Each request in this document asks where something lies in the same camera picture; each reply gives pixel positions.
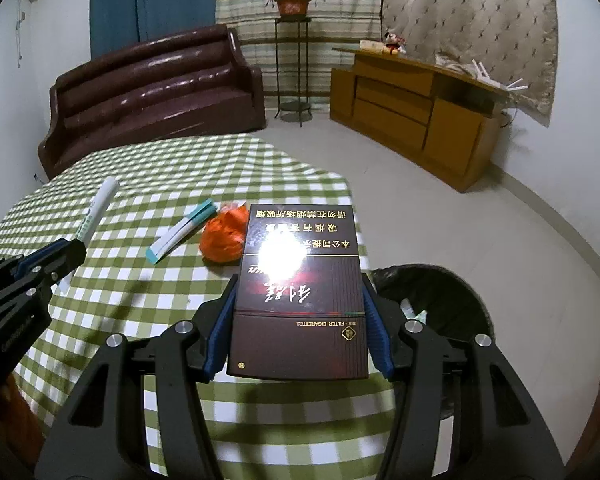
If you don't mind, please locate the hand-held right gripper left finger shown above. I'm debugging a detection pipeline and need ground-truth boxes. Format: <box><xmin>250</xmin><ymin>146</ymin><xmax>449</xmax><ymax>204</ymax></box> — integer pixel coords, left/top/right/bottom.
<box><xmin>35</xmin><ymin>277</ymin><xmax>241</xmax><ymax>480</ymax></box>

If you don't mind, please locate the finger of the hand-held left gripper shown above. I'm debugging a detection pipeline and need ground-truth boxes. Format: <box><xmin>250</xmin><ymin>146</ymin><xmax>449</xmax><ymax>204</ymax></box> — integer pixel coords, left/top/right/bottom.
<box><xmin>0</xmin><ymin>240</ymin><xmax>87</xmax><ymax>331</ymax></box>
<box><xmin>0</xmin><ymin>240</ymin><xmax>70</xmax><ymax>291</ymax></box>

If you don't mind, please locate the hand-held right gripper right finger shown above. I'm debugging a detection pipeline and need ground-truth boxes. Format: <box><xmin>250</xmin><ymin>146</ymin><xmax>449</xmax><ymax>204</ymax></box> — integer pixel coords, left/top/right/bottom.
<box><xmin>360</xmin><ymin>272</ymin><xmax>566</xmax><ymax>480</ymax></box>

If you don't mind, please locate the white tube with green print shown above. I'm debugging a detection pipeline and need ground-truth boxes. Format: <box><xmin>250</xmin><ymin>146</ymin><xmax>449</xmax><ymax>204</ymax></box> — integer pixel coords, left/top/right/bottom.
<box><xmin>55</xmin><ymin>176</ymin><xmax>121</xmax><ymax>295</ymax></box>

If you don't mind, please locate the black lined waste bin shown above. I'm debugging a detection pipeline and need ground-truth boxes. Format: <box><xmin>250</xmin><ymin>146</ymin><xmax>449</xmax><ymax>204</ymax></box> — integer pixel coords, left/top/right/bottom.
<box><xmin>367</xmin><ymin>263</ymin><xmax>496</xmax><ymax>421</ymax></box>

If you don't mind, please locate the dark brown cigarette box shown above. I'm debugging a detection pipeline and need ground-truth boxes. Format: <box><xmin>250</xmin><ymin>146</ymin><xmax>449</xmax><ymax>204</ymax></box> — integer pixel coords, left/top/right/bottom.
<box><xmin>226</xmin><ymin>203</ymin><xmax>371</xmax><ymax>381</ymax></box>

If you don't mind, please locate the crumpled orange plastic bag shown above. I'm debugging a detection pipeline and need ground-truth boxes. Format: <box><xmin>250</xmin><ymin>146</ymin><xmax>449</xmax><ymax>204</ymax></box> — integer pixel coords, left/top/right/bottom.
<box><xmin>198</xmin><ymin>201</ymin><xmax>248</xmax><ymax>265</ymax></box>

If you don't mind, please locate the green checkered tablecloth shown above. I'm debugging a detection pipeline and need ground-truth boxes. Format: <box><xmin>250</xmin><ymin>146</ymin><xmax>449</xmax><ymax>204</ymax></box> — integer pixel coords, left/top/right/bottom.
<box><xmin>0</xmin><ymin>133</ymin><xmax>398</xmax><ymax>480</ymax></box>

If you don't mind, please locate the brown leather sofa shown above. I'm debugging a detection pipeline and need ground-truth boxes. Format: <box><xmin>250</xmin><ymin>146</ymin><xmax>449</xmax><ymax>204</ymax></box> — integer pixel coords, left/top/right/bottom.
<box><xmin>36</xmin><ymin>23</ymin><xmax>267</xmax><ymax>181</ymax></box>

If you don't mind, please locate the wooden cabinet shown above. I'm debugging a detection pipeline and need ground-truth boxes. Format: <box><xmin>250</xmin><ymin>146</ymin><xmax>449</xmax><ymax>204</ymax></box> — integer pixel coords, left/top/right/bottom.
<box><xmin>329</xmin><ymin>46</ymin><xmax>513</xmax><ymax>193</ymax></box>

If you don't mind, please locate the black metal plant stand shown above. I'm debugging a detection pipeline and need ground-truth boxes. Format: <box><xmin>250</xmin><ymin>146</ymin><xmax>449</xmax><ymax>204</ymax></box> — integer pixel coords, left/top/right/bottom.
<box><xmin>272</xmin><ymin>15</ymin><xmax>315</xmax><ymax>127</ymax></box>

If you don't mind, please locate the blue curtain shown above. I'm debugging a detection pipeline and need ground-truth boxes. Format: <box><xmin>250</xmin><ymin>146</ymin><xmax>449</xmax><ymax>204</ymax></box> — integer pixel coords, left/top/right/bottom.
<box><xmin>89</xmin><ymin>0</ymin><xmax>217</xmax><ymax>59</ymax></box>

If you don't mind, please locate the white router with antennas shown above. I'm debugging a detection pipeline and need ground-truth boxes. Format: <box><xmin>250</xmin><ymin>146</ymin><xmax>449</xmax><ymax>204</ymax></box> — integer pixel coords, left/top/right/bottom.
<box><xmin>470</xmin><ymin>59</ymin><xmax>527</xmax><ymax>93</ymax></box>

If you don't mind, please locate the small plush toy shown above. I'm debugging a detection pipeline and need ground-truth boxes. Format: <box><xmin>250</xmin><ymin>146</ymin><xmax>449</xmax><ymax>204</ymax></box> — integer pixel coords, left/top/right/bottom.
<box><xmin>384</xmin><ymin>30</ymin><xmax>407</xmax><ymax>57</ymax></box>

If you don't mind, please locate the striped curtain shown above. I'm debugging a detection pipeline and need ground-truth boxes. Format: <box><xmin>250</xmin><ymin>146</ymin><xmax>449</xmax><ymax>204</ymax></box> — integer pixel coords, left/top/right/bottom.
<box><xmin>214</xmin><ymin>0</ymin><xmax>385</xmax><ymax>92</ymax></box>

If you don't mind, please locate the beige patterned curtain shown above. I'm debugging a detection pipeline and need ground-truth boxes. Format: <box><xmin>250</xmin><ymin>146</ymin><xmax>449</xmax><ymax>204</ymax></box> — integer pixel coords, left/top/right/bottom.
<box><xmin>381</xmin><ymin>0</ymin><xmax>560</xmax><ymax>128</ymax></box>

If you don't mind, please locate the thin wall cable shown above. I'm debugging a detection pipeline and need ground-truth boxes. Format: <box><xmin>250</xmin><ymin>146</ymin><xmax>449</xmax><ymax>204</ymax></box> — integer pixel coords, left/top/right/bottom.
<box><xmin>14</xmin><ymin>10</ymin><xmax>27</xmax><ymax>70</ymax></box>

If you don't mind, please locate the white cable bundle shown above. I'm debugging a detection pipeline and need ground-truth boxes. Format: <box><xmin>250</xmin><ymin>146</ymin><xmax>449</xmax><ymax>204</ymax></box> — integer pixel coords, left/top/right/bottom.
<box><xmin>434</xmin><ymin>55</ymin><xmax>473</xmax><ymax>77</ymax></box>

